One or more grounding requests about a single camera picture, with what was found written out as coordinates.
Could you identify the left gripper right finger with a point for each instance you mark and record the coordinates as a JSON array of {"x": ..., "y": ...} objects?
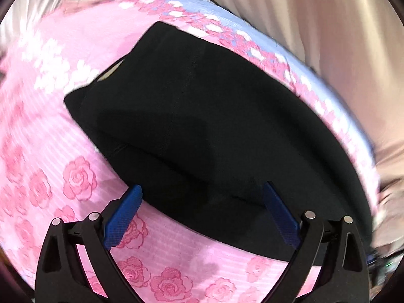
[{"x": 329, "y": 261}]

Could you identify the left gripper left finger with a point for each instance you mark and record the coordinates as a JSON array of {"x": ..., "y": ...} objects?
[{"x": 60, "y": 275}]

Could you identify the black pants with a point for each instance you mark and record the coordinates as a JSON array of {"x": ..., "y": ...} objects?
[{"x": 200, "y": 129}]

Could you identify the pink rose bed quilt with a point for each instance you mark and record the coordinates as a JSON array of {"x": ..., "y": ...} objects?
[{"x": 49, "y": 168}]

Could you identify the shiny white satin sheet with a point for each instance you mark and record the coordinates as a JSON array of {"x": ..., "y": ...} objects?
[{"x": 17, "y": 16}]

